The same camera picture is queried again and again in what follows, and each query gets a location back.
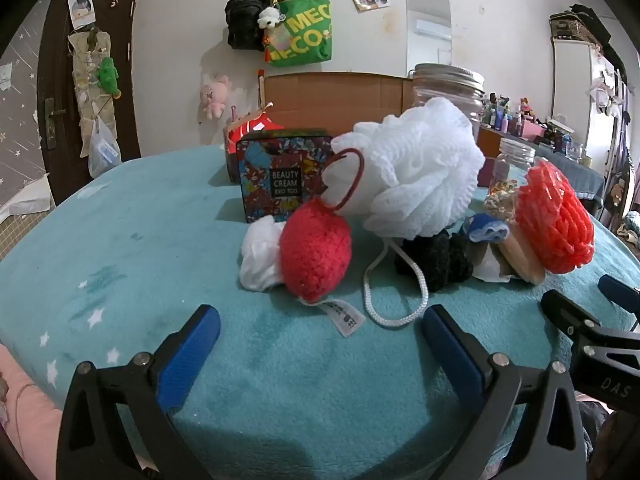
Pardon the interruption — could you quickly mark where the green plush toy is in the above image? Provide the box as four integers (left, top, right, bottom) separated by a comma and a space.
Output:
96, 56, 122, 98

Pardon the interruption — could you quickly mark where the black bag on wardrobe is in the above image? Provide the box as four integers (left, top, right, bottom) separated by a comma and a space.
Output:
550, 4, 613, 46

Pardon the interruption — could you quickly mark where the white tissue cloth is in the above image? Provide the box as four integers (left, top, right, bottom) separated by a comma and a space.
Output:
472, 250, 516, 283

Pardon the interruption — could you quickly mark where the clear plastic bag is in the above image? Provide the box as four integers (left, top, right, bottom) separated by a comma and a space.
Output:
88, 117, 122, 179

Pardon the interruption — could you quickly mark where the beige oval sponge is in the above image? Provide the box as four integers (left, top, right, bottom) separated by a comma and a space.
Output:
500, 234, 546, 285

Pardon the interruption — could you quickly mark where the pink plush toy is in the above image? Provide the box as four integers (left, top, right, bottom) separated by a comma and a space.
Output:
200, 74, 231, 121

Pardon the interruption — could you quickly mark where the floral print tin box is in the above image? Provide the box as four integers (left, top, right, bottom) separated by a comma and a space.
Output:
235, 129, 335, 223

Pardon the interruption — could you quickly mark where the small white mesh cloth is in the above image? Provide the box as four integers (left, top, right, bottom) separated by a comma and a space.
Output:
239, 217, 287, 292

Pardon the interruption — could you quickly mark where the green tote bag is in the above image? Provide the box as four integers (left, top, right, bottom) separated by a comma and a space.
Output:
264, 0, 333, 68

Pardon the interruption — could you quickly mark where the small glass jar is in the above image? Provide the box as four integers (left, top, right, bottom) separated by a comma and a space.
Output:
492, 139, 537, 196

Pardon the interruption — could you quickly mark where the row of cosmetic bottles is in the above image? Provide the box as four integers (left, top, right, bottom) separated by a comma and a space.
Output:
482, 92, 591, 161

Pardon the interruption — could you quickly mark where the dark brown door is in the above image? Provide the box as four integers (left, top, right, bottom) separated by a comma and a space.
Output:
39, 0, 142, 206

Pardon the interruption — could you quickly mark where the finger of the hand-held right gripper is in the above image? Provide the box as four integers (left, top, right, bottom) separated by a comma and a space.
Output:
598, 275, 640, 318
541, 289, 601, 346

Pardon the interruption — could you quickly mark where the pink cloth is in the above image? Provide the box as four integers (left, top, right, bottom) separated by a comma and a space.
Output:
0, 345, 66, 461

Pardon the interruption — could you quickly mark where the white wardrobe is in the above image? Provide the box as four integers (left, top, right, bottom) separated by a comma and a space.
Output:
550, 35, 596, 146

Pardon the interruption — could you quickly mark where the red mesh pouf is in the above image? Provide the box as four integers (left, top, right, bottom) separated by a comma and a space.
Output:
515, 157, 596, 275

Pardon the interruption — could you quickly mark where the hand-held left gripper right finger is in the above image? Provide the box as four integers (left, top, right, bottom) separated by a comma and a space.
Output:
421, 304, 588, 480

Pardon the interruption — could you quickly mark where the large glass jar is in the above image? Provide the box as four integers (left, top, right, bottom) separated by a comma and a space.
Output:
411, 63, 487, 128

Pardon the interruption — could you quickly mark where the wall mirror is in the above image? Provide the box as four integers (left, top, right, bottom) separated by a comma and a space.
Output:
404, 0, 453, 77

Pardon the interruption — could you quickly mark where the black knit scrunchie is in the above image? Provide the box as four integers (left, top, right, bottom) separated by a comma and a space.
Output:
395, 232, 475, 293

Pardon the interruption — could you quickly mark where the round door picture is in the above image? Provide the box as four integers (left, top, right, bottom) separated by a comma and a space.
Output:
68, 0, 96, 31

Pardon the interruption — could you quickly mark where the cardboard box red inside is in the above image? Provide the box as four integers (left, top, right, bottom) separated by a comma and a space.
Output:
223, 71, 501, 188

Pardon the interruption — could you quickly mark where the blue cloth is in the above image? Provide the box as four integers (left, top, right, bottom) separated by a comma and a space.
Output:
462, 213, 510, 243

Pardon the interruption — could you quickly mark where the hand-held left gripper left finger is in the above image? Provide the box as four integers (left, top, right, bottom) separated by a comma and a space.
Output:
56, 304, 222, 480

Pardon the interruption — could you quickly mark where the white bath pouf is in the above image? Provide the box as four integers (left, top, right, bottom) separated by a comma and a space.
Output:
322, 97, 486, 328

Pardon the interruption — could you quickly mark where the hanging wall organiser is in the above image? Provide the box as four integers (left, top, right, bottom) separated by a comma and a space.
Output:
67, 30, 118, 161

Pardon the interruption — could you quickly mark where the hanging accessories rack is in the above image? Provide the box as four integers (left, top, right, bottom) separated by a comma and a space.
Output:
590, 50, 640, 241

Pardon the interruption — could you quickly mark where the black backpack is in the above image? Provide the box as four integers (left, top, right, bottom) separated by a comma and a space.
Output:
224, 0, 273, 52

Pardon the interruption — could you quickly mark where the blue covered dresser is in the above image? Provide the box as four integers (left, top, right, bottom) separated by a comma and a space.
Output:
477, 125, 606, 201

